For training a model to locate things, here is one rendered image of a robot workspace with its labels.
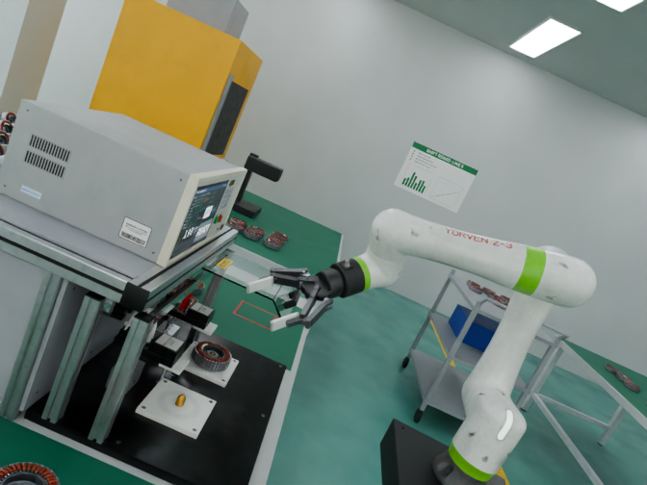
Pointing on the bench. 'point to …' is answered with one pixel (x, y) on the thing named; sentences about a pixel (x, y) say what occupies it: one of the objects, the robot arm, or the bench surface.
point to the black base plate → (253, 416)
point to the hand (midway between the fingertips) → (262, 305)
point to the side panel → (21, 324)
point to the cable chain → (118, 312)
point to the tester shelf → (97, 256)
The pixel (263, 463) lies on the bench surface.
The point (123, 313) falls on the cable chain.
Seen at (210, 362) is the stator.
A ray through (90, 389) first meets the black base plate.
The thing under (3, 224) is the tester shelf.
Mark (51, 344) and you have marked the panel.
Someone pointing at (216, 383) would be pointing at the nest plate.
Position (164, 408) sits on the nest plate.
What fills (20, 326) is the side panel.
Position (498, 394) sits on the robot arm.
